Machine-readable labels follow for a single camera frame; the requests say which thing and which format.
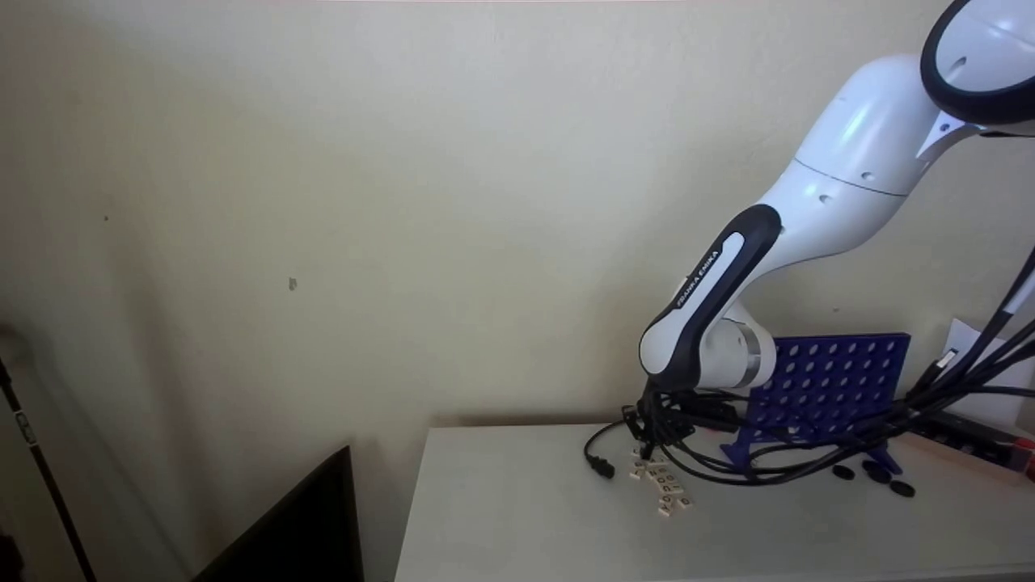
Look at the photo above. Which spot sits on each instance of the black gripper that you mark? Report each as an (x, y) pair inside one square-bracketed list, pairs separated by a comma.
[(672, 415)]

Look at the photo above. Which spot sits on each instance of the wooden letter tiles cluster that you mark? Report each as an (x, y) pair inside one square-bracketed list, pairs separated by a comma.
[(672, 493)]

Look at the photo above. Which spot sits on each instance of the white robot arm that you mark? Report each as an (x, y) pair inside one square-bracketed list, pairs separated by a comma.
[(892, 122)]

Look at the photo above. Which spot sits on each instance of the blue connect four grid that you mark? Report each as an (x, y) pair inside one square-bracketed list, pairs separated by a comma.
[(820, 393)]

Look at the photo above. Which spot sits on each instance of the black game disc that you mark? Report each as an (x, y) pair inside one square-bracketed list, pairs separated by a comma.
[(902, 490), (873, 470), (843, 473)]

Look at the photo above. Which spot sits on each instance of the black monitor screen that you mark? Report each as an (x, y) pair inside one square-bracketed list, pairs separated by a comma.
[(312, 534)]

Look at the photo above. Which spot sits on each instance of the black tripod pole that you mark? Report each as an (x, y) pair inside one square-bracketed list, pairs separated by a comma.
[(70, 527)]

